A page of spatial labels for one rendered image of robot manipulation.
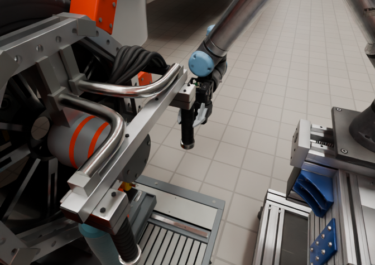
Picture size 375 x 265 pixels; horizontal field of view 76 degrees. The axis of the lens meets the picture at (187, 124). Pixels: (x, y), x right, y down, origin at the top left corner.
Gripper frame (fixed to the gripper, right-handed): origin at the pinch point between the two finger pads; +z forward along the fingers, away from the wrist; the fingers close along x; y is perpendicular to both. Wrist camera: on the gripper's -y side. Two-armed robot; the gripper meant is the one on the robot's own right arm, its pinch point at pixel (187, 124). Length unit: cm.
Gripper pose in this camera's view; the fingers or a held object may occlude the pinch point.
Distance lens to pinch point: 67.7
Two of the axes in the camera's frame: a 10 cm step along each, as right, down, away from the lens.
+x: 9.4, 2.2, -2.6
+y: 0.0, -7.6, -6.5
